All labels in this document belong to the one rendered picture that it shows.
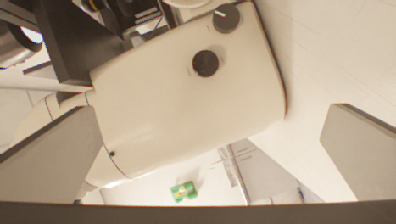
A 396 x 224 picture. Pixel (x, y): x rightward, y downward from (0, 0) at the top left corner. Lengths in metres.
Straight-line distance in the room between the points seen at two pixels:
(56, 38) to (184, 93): 0.11
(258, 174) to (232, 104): 2.35
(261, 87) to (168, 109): 0.09
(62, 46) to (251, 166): 2.38
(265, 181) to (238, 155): 0.44
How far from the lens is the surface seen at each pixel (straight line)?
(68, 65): 0.20
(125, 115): 0.20
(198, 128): 0.20
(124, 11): 0.34
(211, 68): 0.18
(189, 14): 0.21
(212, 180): 3.12
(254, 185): 2.57
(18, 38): 0.38
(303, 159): 0.26
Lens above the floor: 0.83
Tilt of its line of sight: 2 degrees up
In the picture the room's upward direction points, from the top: 110 degrees counter-clockwise
